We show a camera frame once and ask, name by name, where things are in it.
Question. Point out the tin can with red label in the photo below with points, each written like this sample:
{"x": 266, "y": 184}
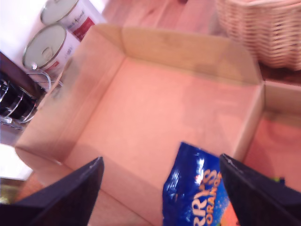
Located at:
{"x": 61, "y": 9}

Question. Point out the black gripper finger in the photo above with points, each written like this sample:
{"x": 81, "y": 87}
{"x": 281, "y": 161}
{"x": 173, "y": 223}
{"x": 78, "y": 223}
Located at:
{"x": 75, "y": 195}
{"x": 263, "y": 202}

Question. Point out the tin can with white label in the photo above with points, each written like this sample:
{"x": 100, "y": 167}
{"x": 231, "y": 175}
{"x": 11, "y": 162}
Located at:
{"x": 44, "y": 47}

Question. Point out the blue Terry's orange bag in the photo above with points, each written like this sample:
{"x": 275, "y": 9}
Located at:
{"x": 195, "y": 188}

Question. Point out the open brown cardboard box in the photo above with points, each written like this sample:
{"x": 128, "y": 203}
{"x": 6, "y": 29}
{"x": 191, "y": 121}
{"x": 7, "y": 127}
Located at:
{"x": 152, "y": 106}

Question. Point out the dark brown wooden block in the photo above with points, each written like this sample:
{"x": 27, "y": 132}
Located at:
{"x": 18, "y": 70}

